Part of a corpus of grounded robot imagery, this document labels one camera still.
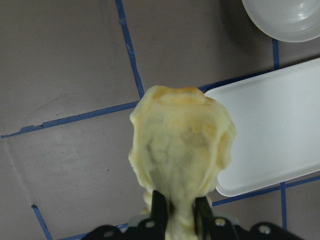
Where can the white round plate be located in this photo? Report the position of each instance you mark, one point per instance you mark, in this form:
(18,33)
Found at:
(291,21)

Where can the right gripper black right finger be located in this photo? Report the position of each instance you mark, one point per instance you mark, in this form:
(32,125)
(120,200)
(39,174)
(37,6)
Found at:
(203,219)

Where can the white rectangular tray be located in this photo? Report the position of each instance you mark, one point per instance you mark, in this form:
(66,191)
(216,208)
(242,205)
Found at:
(277,120)

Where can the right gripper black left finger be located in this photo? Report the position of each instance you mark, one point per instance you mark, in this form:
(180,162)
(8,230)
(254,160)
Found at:
(159,215)

